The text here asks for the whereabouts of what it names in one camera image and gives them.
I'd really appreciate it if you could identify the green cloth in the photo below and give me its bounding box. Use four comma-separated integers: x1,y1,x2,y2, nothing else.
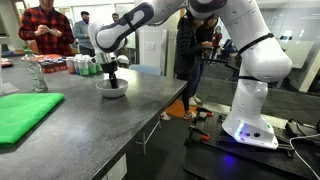
0,92,66,149

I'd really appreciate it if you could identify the person in red top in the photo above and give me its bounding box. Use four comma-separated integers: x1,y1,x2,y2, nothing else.
211,25,224,51

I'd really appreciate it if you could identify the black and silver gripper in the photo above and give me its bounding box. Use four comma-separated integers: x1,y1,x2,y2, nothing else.
98,52,120,89

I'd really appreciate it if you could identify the black device on floor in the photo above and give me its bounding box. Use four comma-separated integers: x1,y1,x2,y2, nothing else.
285,118,320,138

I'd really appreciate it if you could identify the red snack box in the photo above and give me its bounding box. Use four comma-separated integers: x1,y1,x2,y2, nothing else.
35,53,69,74

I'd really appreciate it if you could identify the red drink can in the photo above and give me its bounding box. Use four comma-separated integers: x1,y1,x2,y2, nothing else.
65,56,76,75

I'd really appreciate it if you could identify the orange handled black clamp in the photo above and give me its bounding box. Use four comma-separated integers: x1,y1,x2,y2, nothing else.
184,125,212,145
195,107,215,120

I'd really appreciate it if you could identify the white pillar with outlet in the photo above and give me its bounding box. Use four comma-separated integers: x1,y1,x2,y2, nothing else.
137,27,169,69

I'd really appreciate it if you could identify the dark haired person in black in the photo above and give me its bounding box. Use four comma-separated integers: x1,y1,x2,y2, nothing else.
188,13,219,107

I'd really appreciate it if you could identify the white cable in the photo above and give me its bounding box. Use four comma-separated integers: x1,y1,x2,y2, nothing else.
289,133,320,180

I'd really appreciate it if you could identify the white ceramic bowl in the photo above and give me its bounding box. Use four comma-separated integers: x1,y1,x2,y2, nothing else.
95,78,129,99

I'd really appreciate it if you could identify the man with dark hair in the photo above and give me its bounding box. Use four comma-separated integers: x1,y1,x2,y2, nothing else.
111,12,121,24

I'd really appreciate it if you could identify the man in red plaid shirt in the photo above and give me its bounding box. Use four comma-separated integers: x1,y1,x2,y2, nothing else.
18,0,75,57

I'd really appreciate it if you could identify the person in black jacket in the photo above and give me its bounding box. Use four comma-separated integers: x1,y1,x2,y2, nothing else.
159,9,205,121

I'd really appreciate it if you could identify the black perforated base board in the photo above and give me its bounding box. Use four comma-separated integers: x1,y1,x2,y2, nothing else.
183,111,320,180

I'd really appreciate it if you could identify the clear plastic water bottle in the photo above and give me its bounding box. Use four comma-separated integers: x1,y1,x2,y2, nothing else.
22,45,49,93

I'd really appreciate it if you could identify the orange floor mat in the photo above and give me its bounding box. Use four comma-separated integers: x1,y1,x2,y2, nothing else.
164,99,198,120

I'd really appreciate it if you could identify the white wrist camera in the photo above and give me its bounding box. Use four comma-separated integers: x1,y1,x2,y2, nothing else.
115,54,130,65

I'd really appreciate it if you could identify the man in grey sweater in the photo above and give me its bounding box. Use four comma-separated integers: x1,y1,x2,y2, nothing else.
71,10,97,58

